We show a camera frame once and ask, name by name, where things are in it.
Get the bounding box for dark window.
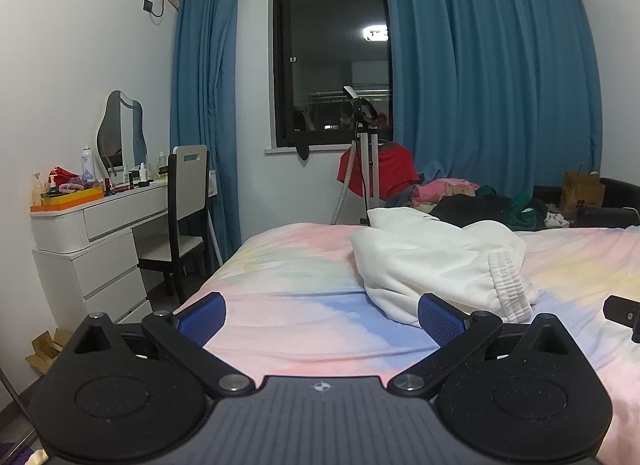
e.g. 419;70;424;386
272;0;393;148

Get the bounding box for black and white chair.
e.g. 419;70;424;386
137;144;212;305

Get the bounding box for blue curtain right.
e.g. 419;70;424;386
387;0;603;196

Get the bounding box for pastel tie-dye bed cover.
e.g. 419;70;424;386
201;224;639;464

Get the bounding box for wavy vanity mirror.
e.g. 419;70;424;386
96;90;148;181

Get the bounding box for blue curtain left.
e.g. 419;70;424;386
169;0;242;259

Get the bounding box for cardboard box on floor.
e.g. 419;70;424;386
25;329;72;375

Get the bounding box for pile of clothes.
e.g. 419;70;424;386
385;178;570;231

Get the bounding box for white dressing table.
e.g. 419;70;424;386
30;181;168;333

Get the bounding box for orange tray with cosmetics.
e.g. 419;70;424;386
29;166;104;213

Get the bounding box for blue curtain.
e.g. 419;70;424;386
387;0;603;196
169;0;242;259

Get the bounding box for red garment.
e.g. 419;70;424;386
336;141;419;201

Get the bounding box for tripod stand with phone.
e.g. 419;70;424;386
330;86;381;225

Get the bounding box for white spray bottle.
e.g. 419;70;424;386
81;147;96;182

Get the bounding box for black sofa bench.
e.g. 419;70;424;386
531;176;640;230

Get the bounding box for brown paper bag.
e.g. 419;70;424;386
559;170;605;222

